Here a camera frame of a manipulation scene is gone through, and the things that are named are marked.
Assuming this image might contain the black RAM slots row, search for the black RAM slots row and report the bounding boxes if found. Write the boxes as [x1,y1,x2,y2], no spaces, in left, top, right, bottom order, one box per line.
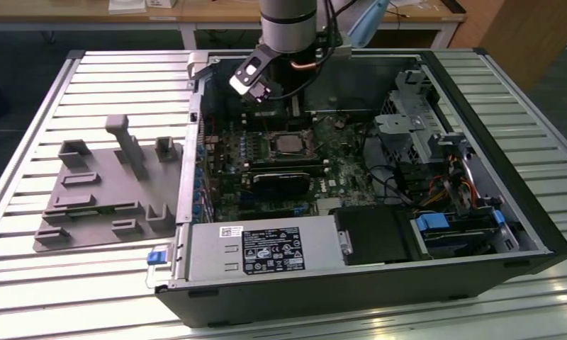
[252,106,293,131]

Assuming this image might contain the green motherboard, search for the green motherboard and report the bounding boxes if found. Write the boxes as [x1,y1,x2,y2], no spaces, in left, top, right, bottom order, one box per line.
[202,116,384,222]

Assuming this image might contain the black cable inside case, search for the black cable inside case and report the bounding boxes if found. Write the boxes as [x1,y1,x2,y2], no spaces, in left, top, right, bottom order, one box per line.
[364,163,417,207]

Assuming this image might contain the black drive bay box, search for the black drive bay box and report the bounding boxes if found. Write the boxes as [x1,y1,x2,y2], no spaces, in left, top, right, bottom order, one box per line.
[332,205,429,266]

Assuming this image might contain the blue case latch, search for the blue case latch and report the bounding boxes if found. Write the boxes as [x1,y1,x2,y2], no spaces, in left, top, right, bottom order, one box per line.
[146,247,169,265]

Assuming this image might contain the CPU socket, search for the CPU socket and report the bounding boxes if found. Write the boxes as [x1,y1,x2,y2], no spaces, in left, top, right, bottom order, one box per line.
[262,131,313,159]

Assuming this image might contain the black open PC case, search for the black open PC case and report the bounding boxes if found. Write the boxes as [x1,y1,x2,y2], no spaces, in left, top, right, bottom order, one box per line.
[153,47,567,329]

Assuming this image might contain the blue disk carrier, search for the blue disk carrier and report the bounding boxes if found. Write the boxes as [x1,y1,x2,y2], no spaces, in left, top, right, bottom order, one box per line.
[413,210,507,232]

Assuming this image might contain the black RAM sticks pair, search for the black RAM sticks pair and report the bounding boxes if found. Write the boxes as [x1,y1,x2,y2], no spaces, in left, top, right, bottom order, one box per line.
[248,158,325,174]

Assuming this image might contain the grey power supply unit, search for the grey power supply unit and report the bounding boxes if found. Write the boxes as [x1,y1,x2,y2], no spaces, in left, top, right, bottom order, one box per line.
[186,215,348,281]

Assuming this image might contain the wooden cabinet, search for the wooden cabinet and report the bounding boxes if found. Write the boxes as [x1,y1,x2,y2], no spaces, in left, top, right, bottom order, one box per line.
[448,0,567,94]

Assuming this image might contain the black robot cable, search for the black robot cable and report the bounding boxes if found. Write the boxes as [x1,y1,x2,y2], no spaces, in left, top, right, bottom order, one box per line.
[318,0,341,49]

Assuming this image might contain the black graphics card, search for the black graphics card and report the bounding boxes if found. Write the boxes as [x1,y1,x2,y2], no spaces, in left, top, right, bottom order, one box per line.
[248,170,312,198]

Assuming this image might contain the white cardboard box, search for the white cardboard box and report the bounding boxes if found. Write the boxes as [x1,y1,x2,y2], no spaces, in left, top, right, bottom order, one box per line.
[107,0,147,15]

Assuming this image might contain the small silver heatsink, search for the small silver heatsink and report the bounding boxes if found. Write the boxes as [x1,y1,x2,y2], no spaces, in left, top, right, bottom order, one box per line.
[316,198,344,215]

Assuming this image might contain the yellow red wire bundle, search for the yellow red wire bundle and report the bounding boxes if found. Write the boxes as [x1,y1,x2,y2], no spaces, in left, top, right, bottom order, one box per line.
[424,152,479,213]

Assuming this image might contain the wooden desk white legs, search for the wooden desk white legs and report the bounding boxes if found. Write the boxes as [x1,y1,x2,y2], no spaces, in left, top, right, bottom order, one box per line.
[0,0,468,50]

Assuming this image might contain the grey plastic parts rack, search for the grey plastic parts rack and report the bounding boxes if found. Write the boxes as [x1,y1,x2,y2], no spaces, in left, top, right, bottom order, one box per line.
[31,115,185,253]

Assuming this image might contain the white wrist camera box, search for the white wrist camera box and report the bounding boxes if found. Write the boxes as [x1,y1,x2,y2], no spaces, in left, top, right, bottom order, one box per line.
[229,45,284,104]

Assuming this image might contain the grey metal disk bay cage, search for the grey metal disk bay cage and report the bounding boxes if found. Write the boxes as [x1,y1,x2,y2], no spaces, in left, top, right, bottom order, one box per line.
[372,69,468,164]

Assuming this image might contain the black label sticker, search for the black label sticker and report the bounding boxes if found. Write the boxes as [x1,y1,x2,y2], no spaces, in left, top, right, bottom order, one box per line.
[241,226,304,276]

